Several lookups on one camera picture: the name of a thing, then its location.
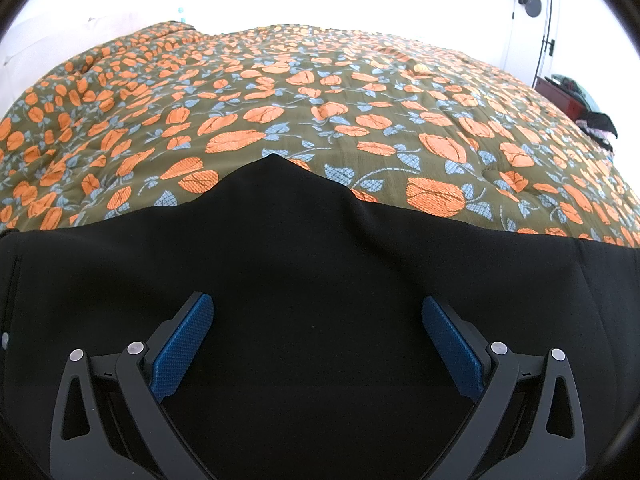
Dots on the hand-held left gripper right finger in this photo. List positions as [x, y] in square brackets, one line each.
[452, 347]

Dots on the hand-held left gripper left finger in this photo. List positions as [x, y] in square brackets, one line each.
[181, 347]

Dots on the black pants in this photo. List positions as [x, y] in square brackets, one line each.
[320, 270]

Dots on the pile of clothes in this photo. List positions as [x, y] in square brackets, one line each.
[600, 127]
[580, 89]

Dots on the green orange floral quilt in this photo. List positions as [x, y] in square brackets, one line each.
[350, 100]

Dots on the dark wooden nightstand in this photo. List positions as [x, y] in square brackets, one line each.
[560, 97]

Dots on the white door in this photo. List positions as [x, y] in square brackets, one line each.
[530, 25]

